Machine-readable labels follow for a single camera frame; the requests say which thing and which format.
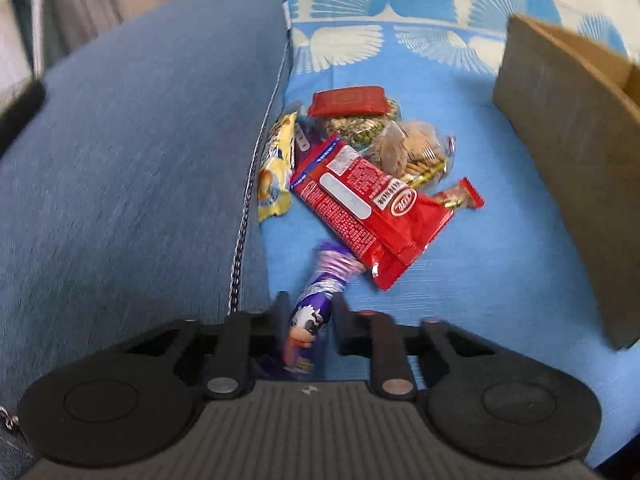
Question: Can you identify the blue fan-patterned sheet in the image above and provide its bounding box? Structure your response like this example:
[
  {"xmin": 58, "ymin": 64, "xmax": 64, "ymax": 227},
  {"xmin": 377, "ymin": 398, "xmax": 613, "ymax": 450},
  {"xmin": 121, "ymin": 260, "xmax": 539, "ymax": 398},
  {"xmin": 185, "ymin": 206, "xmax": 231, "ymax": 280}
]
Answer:
[{"xmin": 259, "ymin": 0, "xmax": 640, "ymax": 468}]

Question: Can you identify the yellow snack packet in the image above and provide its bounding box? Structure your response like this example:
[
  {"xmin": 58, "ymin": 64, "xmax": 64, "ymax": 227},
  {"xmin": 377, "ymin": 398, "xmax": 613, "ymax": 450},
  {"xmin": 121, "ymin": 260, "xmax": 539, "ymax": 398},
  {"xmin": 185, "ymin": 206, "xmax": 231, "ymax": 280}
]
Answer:
[{"xmin": 257, "ymin": 112, "xmax": 297, "ymax": 222}]

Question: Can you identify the small red gold candy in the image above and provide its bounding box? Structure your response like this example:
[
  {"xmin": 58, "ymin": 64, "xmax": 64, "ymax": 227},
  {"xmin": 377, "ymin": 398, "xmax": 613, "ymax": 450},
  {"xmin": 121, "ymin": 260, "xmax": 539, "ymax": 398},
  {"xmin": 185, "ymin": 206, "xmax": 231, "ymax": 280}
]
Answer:
[{"xmin": 431, "ymin": 178, "xmax": 486, "ymax": 211}]

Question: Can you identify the clear biscuit packet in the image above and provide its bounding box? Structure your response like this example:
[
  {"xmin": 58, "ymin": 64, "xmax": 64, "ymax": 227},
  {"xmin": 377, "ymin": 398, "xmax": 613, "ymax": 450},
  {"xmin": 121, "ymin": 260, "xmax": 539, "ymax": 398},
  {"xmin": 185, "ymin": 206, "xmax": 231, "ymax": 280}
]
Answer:
[{"xmin": 361, "ymin": 120, "xmax": 457, "ymax": 188}]

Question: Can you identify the blue denim sofa cushion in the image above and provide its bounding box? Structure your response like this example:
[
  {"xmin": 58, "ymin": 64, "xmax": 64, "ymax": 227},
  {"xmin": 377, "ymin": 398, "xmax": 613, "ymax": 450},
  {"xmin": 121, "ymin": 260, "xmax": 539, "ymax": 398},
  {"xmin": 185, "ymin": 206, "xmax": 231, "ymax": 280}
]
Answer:
[{"xmin": 0, "ymin": 0, "xmax": 294, "ymax": 480}]

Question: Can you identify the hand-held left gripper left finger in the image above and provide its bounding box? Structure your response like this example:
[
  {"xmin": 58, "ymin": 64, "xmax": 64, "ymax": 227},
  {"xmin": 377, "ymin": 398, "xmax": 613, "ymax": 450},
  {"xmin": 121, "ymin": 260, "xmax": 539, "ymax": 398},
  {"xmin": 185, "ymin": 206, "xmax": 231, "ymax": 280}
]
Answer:
[{"xmin": 107, "ymin": 291, "xmax": 291, "ymax": 401}]

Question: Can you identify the cardboard box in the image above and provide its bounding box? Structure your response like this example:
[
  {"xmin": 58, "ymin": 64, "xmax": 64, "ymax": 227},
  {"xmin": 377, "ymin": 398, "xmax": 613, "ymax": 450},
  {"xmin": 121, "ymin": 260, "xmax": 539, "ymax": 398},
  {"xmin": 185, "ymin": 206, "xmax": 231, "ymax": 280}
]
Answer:
[{"xmin": 492, "ymin": 13, "xmax": 640, "ymax": 352}]

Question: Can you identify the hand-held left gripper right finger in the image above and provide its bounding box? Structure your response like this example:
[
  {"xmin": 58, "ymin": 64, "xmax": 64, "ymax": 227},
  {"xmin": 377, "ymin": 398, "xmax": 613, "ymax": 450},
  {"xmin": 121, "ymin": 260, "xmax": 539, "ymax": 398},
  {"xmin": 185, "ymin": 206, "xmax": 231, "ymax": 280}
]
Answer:
[{"xmin": 332, "ymin": 292, "xmax": 506, "ymax": 399}]

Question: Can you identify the large red snack packet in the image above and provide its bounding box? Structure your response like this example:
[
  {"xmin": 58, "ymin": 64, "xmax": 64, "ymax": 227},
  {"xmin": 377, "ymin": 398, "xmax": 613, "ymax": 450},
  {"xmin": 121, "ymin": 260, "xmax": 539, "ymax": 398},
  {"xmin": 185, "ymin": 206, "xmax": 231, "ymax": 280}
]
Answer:
[{"xmin": 290, "ymin": 136, "xmax": 455, "ymax": 292}]

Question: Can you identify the red-topped seed packet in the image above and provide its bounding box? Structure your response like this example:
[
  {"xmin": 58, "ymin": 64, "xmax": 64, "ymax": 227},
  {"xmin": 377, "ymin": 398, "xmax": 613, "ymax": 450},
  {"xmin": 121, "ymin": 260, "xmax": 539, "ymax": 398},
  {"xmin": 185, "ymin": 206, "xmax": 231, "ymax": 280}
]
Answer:
[{"xmin": 307, "ymin": 87, "xmax": 402, "ymax": 142}]

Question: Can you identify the purple cartoon candy packet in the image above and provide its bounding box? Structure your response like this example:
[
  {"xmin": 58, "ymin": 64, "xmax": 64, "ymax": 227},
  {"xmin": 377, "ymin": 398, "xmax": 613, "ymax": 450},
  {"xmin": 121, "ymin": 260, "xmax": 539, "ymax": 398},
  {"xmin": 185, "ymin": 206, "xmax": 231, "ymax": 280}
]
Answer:
[{"xmin": 281, "ymin": 241, "xmax": 365, "ymax": 374}]

